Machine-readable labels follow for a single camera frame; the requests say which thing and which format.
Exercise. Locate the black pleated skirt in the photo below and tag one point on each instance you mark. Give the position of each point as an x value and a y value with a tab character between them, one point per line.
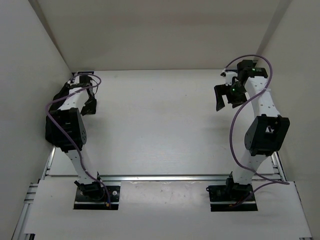
49	125

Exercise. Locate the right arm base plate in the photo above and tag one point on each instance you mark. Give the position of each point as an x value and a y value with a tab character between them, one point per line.
231	197

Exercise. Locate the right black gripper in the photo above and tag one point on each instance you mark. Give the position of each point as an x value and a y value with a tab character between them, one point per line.
222	90

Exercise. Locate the left blue corner label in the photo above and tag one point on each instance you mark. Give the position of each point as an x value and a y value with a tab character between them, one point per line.
85	72

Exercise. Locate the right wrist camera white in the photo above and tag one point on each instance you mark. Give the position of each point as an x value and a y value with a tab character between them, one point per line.
229	77

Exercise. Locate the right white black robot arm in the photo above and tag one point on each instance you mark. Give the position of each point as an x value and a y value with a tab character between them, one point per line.
248	84

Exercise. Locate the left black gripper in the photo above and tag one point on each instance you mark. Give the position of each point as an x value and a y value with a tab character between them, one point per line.
86	109

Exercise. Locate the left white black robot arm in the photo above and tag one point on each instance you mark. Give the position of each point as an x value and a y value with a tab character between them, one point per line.
64	128

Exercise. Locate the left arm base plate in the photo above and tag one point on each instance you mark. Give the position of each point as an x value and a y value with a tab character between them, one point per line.
93	197

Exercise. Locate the aluminium frame rail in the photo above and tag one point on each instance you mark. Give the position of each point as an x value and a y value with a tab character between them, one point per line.
157	207

